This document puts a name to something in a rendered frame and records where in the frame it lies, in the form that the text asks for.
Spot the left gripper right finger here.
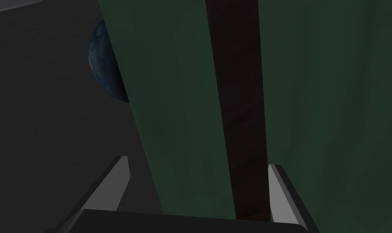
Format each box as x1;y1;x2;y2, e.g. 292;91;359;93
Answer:
268;163;320;233

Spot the dark blue round door knob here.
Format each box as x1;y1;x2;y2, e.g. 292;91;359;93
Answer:
88;19;130;104

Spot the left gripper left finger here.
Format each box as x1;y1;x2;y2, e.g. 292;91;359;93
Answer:
64;155;131;221

